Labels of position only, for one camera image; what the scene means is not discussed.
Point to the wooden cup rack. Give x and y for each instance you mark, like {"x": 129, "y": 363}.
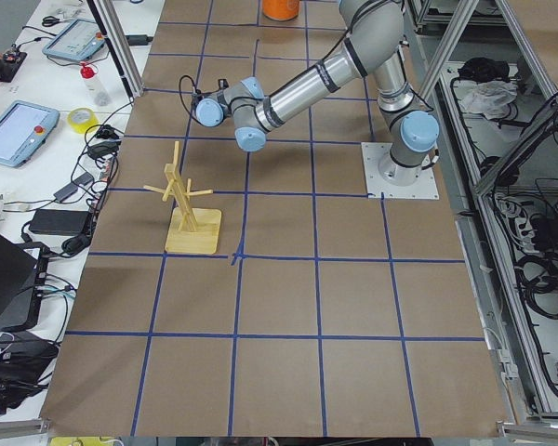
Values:
{"x": 191, "y": 230}

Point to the red-capped squeeze bottle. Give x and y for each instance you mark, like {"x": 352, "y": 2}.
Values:
{"x": 94, "y": 86}

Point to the white crumpled cloth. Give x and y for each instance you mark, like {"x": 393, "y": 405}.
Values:
{"x": 491, "y": 99}

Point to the yellow tape roll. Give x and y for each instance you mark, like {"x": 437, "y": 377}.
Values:
{"x": 82, "y": 120}

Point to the black power adapter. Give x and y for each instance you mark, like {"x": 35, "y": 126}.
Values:
{"x": 139, "y": 39}

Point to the far teach pendant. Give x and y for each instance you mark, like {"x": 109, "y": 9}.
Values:
{"x": 79, "y": 41}

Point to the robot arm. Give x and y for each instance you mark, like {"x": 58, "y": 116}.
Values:
{"x": 368, "y": 47}

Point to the aluminium frame post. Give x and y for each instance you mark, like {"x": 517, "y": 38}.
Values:
{"x": 105, "y": 16}

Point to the black laptop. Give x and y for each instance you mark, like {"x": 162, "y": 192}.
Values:
{"x": 23, "y": 268}

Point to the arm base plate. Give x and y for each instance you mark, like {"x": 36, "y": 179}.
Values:
{"x": 384, "y": 179}

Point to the black power brick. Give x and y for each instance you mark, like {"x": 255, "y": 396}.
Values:
{"x": 58, "y": 222}

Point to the teach pendant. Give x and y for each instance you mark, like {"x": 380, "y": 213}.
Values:
{"x": 79, "y": 41}
{"x": 24, "y": 127}

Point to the near teach pendant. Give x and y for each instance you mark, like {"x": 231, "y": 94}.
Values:
{"x": 24, "y": 127}

